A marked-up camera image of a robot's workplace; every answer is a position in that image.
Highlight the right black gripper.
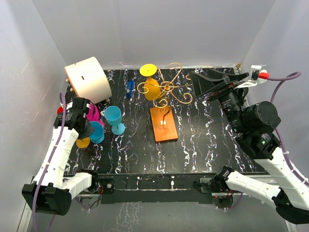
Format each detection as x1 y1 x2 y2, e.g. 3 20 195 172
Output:
190 69 249 133

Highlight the yellow wine glass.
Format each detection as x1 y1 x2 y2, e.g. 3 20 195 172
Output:
76 137 90 148
140 64 161 101

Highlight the pink wine glass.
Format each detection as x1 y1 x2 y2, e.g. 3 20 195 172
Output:
86 103 104 128

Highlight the teal wine glass back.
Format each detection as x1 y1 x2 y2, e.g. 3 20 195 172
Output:
89 121 105 144

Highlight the red wine glass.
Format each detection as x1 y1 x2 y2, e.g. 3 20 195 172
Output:
57 107 63 114

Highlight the light blue wine glass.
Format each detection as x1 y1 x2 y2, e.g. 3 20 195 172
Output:
104 105 126 135

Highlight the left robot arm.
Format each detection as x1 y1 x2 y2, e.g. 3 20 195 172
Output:
22 97 100 216

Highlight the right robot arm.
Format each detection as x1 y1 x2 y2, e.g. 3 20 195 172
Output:
189 66 309 225

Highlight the wooden rack base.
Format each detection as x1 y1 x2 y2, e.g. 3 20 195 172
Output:
150 107 178 143

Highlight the white cylindrical box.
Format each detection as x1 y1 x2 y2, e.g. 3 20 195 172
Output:
64 57 112 104

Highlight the blue stapler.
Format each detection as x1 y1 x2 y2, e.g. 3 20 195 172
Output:
126 78 134 98

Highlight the gold wire glass rack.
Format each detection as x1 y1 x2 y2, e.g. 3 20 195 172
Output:
137 62 193 109

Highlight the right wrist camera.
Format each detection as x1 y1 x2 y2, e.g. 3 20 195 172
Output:
237 65 270 88

